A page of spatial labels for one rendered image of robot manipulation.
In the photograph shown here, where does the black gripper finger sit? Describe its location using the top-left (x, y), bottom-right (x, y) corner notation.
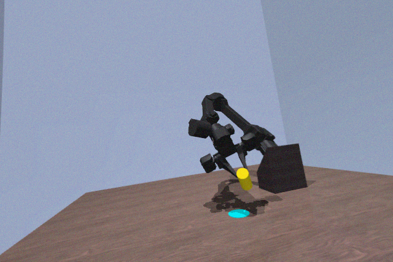
top-left (215, 154), bottom-right (238, 178)
top-left (236, 144), bottom-right (248, 171)

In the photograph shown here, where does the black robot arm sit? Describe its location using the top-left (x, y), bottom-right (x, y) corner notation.
top-left (188, 93), bottom-right (278, 155)

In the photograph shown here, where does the yellow cylinder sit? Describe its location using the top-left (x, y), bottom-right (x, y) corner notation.
top-left (236, 168), bottom-right (252, 191)

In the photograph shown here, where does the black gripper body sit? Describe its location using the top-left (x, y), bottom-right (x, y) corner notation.
top-left (200, 133), bottom-right (257, 173)

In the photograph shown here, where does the cyan circle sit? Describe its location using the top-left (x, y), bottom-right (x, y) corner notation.
top-left (228, 209), bottom-right (250, 218)

